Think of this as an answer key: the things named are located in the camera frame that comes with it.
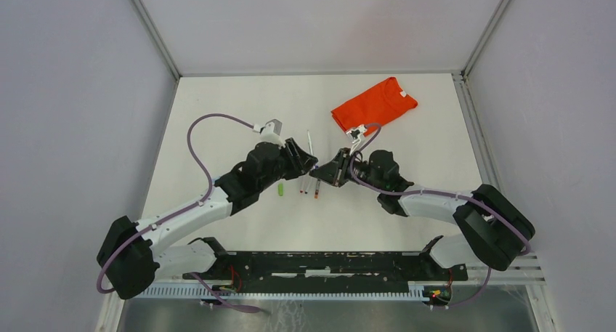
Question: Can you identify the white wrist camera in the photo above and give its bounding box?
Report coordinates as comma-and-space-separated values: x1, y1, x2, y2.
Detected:
252, 119, 285, 147
345, 124, 368, 155

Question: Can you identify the red orange pen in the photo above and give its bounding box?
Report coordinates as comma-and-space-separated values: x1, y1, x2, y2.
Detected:
314, 179, 321, 199

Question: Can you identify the thin blue-tip pen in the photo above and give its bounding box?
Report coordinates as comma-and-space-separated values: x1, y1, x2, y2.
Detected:
304, 177, 312, 195

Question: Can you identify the folded orange cloth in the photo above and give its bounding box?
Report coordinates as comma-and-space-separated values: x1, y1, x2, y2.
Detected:
331, 77, 418, 137

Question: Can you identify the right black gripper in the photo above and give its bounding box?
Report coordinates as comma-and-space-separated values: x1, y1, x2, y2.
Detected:
309, 148, 384, 193

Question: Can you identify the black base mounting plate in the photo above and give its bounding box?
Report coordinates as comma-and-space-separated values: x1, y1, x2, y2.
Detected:
199, 251, 469, 293

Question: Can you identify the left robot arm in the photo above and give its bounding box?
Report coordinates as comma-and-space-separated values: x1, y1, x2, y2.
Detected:
96, 138, 318, 299

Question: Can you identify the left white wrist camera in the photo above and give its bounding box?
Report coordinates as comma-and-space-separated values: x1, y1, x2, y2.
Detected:
252, 119, 285, 147

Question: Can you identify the white slotted cable duct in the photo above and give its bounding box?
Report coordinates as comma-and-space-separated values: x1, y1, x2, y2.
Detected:
136, 283, 432, 303

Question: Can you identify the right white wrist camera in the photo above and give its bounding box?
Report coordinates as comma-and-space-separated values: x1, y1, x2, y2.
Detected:
345, 124, 368, 155

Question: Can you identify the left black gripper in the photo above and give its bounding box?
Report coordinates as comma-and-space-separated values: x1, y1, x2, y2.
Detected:
258, 137, 318, 191

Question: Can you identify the thin green-tip pen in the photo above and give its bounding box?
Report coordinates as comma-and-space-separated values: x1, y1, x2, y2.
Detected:
307, 130, 314, 155

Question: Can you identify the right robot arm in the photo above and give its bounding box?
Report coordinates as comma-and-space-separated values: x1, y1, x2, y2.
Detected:
309, 148, 536, 280

